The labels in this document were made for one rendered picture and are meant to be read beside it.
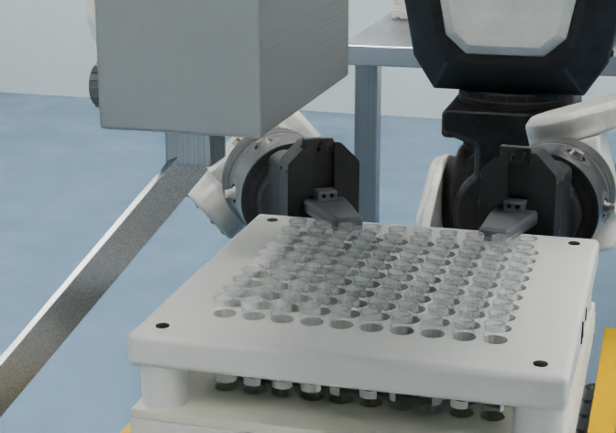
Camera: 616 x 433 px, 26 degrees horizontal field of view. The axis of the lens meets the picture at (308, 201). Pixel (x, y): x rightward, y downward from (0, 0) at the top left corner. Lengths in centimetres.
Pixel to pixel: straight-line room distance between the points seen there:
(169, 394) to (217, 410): 3
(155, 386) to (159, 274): 301
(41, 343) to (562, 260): 34
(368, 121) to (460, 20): 99
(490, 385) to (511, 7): 68
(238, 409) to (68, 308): 12
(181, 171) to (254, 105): 7
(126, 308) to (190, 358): 278
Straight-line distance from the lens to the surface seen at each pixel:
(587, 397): 97
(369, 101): 232
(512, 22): 134
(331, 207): 95
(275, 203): 102
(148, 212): 82
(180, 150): 83
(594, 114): 113
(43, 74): 641
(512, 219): 93
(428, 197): 141
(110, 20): 81
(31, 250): 404
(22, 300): 363
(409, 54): 227
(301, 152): 97
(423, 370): 71
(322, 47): 92
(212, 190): 114
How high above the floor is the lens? 120
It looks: 16 degrees down
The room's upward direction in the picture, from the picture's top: straight up
